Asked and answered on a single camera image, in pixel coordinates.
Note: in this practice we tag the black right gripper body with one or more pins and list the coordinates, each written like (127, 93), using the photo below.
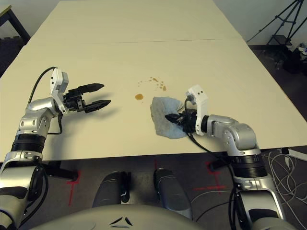
(188, 119)

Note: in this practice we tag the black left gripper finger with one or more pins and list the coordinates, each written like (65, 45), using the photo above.
(92, 88)
(98, 106)

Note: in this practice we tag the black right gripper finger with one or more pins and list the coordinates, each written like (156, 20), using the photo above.
(173, 121)
(177, 115)

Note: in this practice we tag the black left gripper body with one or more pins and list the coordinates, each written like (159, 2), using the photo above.
(74, 100)

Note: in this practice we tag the light blue rag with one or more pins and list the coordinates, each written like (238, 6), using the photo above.
(163, 115)

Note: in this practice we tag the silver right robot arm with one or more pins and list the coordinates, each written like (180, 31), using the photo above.
(239, 134)

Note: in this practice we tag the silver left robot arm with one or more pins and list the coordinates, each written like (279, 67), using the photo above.
(36, 107)

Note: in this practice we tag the brown liquid splatter trail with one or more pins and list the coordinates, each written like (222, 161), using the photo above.
(164, 88)

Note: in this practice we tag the round brown liquid drop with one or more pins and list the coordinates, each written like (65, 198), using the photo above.
(139, 96)

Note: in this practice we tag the short red tape line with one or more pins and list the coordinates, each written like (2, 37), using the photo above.
(156, 164)

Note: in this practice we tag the black table foot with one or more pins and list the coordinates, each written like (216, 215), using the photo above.
(64, 173)
(219, 165)

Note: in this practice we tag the dark grey right robot leg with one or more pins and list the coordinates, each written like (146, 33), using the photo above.
(171, 191)

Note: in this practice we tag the dark grey robot leg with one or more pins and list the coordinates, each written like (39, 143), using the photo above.
(171, 191)
(108, 189)

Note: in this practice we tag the black foam floor mat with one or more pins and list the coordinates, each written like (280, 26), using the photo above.
(9, 50)

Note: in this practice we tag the dark grey left robot leg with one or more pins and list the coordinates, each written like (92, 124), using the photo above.
(108, 189)

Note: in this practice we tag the grey robot torso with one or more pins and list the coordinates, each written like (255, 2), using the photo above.
(96, 220)

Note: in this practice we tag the black bag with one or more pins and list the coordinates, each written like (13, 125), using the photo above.
(293, 62)

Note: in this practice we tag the black equipment case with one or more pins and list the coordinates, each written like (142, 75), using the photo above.
(279, 40)

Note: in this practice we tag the black tripod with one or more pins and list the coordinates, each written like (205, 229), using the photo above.
(279, 17)

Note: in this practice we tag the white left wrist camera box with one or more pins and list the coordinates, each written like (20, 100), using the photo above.
(60, 81)

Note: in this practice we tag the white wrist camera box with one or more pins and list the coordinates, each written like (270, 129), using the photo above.
(60, 81)
(200, 95)

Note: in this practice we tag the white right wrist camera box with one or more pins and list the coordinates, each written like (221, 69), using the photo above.
(200, 95)

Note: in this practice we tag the wooden side table black frame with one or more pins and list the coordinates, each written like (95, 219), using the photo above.
(20, 27)

